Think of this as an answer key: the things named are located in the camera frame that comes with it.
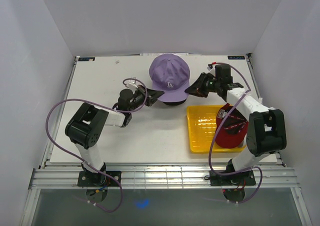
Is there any black baseball cap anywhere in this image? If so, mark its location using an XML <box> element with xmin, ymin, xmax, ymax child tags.
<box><xmin>163</xmin><ymin>99</ymin><xmax>186</xmax><ymax>107</ymax></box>

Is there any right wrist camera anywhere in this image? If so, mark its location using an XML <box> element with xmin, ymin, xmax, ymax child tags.
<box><xmin>207</xmin><ymin>62</ymin><xmax>220</xmax><ymax>76</ymax></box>

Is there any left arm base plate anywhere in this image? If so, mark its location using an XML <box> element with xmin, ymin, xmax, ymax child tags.
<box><xmin>77</xmin><ymin>171</ymin><xmax>119</xmax><ymax>187</ymax></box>

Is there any purple baseball cap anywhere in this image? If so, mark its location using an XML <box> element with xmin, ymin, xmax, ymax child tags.
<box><xmin>149</xmin><ymin>53</ymin><xmax>191</xmax><ymax>103</ymax></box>

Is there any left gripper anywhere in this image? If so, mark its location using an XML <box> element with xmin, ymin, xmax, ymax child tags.
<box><xmin>128</xmin><ymin>85</ymin><xmax>165</xmax><ymax>113</ymax></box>

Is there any yellow plastic tray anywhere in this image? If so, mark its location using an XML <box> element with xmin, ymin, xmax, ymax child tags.
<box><xmin>186</xmin><ymin>104</ymin><xmax>246</xmax><ymax>154</ymax></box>

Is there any aluminium frame rail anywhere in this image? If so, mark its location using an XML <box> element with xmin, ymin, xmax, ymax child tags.
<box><xmin>21</xmin><ymin>57</ymin><xmax>312</xmax><ymax>226</ymax></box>

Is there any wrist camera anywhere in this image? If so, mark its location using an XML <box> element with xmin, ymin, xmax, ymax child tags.
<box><xmin>123</xmin><ymin>77</ymin><xmax>138</xmax><ymax>90</ymax></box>
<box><xmin>207</xmin><ymin>62</ymin><xmax>220</xmax><ymax>76</ymax></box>

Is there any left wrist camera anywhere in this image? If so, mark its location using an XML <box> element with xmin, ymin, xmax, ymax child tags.
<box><xmin>123</xmin><ymin>77</ymin><xmax>138</xmax><ymax>90</ymax></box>

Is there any red baseball cap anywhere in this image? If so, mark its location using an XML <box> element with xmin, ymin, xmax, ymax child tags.
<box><xmin>215</xmin><ymin>109</ymin><xmax>248</xmax><ymax>149</ymax></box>

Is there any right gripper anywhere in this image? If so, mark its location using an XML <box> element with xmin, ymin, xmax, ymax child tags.
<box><xmin>185</xmin><ymin>72</ymin><xmax>221</xmax><ymax>98</ymax></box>

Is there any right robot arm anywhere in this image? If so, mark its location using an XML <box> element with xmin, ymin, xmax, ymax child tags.
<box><xmin>185</xmin><ymin>62</ymin><xmax>287</xmax><ymax>185</ymax></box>

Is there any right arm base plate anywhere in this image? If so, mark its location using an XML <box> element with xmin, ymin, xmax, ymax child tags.
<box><xmin>204</xmin><ymin>170</ymin><xmax>256</xmax><ymax>186</ymax></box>

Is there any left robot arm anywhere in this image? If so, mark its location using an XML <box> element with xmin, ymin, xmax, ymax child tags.
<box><xmin>65</xmin><ymin>85</ymin><xmax>165</xmax><ymax>186</ymax></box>

